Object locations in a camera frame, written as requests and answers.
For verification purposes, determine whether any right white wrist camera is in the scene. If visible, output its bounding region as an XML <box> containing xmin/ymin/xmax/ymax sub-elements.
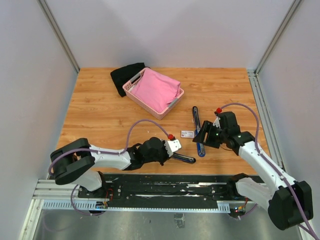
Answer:
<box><xmin>212</xmin><ymin>107</ymin><xmax>222</xmax><ymax>129</ymax></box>

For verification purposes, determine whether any red staple box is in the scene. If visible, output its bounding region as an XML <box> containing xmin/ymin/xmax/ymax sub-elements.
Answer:
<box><xmin>180</xmin><ymin>130</ymin><xmax>195</xmax><ymax>139</ymax></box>

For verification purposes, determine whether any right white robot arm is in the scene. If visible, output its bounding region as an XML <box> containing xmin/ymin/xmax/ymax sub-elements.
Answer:
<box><xmin>193</xmin><ymin>111</ymin><xmax>314</xmax><ymax>230</ymax></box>

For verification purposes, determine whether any black folded cloth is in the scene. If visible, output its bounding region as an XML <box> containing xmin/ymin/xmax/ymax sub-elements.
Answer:
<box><xmin>110</xmin><ymin>62</ymin><xmax>146</xmax><ymax>97</ymax></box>

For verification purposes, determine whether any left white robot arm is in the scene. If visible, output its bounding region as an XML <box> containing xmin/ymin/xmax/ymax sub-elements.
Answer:
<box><xmin>48</xmin><ymin>136</ymin><xmax>182</xmax><ymax>198</ymax></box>

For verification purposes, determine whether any pink plastic basket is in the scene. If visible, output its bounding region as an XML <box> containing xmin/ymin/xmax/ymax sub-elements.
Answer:
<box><xmin>122</xmin><ymin>67</ymin><xmax>184</xmax><ymax>120</ymax></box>

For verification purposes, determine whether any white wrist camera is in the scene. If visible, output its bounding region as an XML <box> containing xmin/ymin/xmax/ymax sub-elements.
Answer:
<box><xmin>164</xmin><ymin>134</ymin><xmax>182</xmax><ymax>157</ymax></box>
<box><xmin>212</xmin><ymin>107</ymin><xmax>222</xmax><ymax>129</ymax></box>

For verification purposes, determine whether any pink folded cloth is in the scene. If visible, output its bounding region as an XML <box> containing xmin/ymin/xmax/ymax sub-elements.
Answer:
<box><xmin>130</xmin><ymin>67</ymin><xmax>181</xmax><ymax>113</ymax></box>

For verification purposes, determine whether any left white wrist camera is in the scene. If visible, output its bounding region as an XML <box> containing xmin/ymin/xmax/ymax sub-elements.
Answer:
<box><xmin>164</xmin><ymin>134</ymin><xmax>182</xmax><ymax>157</ymax></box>

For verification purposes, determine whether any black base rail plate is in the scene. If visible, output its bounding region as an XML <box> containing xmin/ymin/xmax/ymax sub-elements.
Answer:
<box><xmin>49</xmin><ymin>172</ymin><xmax>268</xmax><ymax>211</ymax></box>

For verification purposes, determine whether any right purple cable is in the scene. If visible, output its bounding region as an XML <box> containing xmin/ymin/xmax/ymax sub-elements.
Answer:
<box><xmin>216</xmin><ymin>102</ymin><xmax>320</xmax><ymax>240</ymax></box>

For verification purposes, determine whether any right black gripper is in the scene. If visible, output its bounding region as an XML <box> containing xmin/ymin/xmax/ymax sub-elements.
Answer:
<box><xmin>193</xmin><ymin>120</ymin><xmax>228</xmax><ymax>149</ymax></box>

